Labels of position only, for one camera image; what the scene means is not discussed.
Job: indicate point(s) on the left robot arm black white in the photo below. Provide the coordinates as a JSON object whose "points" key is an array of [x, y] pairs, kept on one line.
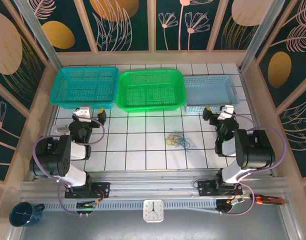
{"points": [[53, 160]]}

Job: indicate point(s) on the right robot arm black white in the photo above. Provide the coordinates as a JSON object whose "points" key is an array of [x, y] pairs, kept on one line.
{"points": [[255, 150]]}

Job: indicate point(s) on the light blue plastic basket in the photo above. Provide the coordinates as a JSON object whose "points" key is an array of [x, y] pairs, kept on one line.
{"points": [[208, 90]]}

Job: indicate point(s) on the teal plastic basket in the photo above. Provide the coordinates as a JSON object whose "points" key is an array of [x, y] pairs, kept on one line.
{"points": [[83, 87]]}

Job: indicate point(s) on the green plastic basket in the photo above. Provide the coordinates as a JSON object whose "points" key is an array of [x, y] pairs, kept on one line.
{"points": [[150, 90]]}

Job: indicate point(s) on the small circuit board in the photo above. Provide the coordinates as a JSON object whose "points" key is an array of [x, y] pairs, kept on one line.
{"points": [[86, 205], [230, 203]]}

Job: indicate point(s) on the orange black hand tool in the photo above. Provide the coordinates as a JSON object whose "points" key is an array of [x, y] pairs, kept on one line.
{"points": [[268, 199]]}

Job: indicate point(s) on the dark blue mug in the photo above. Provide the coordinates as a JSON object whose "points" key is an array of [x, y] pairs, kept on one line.
{"points": [[21, 215]]}

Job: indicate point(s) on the white square clock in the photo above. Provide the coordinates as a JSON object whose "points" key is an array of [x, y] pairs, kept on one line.
{"points": [[153, 210]]}

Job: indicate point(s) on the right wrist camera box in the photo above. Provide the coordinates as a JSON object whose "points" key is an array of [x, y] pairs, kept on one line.
{"points": [[226, 112]]}

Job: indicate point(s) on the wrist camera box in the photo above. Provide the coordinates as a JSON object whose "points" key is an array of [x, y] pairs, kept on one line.
{"points": [[226, 112], [83, 113]]}

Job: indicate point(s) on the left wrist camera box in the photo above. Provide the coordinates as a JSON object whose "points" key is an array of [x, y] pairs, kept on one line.
{"points": [[83, 113]]}

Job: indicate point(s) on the small metal bracket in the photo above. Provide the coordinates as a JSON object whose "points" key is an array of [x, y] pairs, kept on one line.
{"points": [[61, 129]]}

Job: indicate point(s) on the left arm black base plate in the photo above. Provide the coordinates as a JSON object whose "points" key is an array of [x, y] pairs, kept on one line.
{"points": [[104, 187]]}

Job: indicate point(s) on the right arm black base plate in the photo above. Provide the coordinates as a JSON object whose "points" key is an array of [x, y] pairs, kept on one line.
{"points": [[205, 187]]}

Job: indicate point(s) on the aluminium rail frame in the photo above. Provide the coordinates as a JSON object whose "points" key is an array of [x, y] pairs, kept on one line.
{"points": [[153, 185]]}

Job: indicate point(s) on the aluminium corner post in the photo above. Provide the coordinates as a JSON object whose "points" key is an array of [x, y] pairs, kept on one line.
{"points": [[40, 37], [263, 32]]}

